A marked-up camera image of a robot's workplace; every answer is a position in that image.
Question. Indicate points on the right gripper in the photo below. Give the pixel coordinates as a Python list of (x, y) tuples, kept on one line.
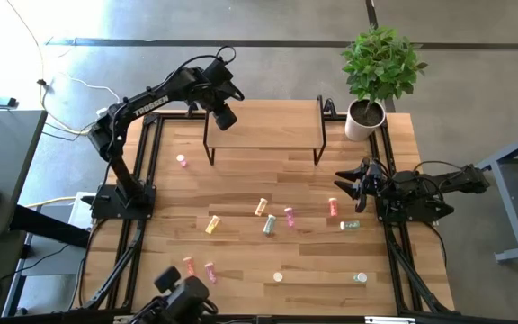
[(373, 182)]

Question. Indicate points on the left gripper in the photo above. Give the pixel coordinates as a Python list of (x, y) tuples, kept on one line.
[(223, 94)]

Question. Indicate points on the salmon red medicine bottle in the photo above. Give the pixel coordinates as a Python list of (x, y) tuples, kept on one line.
[(333, 207), (189, 265)]

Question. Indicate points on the green medicine bottle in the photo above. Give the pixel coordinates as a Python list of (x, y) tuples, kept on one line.
[(350, 225), (269, 224), (360, 277)]

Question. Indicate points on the pink medicine bottle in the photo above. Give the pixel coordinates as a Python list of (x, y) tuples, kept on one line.
[(289, 217), (181, 159), (211, 272)]

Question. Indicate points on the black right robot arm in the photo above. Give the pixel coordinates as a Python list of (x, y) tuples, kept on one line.
[(421, 184)]

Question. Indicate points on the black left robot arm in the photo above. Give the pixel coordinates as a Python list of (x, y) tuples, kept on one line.
[(151, 105)]

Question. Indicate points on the wooden shelf black metal legs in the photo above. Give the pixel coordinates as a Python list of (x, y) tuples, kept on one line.
[(263, 126)]

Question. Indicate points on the white plant pot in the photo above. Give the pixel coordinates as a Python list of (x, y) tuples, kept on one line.
[(355, 130)]

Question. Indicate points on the green leafy plant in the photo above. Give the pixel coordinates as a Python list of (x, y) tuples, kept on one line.
[(380, 63)]

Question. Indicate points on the white power adapter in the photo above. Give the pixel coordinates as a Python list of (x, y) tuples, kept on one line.
[(101, 112)]

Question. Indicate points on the white box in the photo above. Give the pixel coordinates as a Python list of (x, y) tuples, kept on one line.
[(81, 216)]

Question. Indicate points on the black desk beam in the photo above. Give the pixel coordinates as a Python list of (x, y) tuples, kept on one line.
[(47, 227)]

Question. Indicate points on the grey desk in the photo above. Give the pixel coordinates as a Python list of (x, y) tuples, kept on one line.
[(2, 144)]

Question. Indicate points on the black frame bracket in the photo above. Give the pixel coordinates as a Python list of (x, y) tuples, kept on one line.
[(192, 110), (329, 107)]

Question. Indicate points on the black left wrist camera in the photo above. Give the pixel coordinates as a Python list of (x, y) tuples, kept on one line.
[(217, 69)]

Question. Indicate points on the black aluminium table frame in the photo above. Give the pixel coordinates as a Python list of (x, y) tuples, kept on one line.
[(173, 116)]

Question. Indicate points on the silver metal bracket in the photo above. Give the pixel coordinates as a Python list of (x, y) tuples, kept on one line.
[(389, 320)]

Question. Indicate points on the blue grey table frame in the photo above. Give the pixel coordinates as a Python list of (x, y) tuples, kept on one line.
[(510, 211)]

